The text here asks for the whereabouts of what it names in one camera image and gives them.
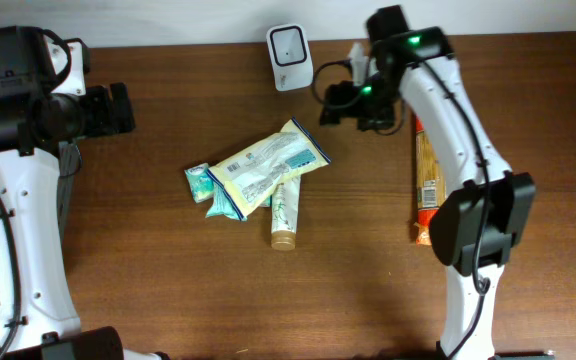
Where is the yellow blue-edged snack bag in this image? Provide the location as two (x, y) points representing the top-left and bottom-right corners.
(207, 118), (331, 220)

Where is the orange spaghetti pasta package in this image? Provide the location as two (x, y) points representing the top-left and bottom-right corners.
(414, 116), (447, 246)

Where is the small teal tissue pack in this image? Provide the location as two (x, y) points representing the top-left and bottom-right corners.
(184, 163), (215, 203)

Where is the white cream tube gold cap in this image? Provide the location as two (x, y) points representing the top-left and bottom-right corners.
(271, 176), (301, 251)

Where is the teal wet wipes pack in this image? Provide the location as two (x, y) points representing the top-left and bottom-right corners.
(205, 186), (240, 221)

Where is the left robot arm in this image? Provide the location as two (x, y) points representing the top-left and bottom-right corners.
(0, 26), (135, 359)

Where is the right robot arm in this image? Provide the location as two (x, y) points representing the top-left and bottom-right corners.
(315, 5), (536, 359)

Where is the white barcode scanner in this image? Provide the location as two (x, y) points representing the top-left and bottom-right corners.
(266, 24), (314, 92)

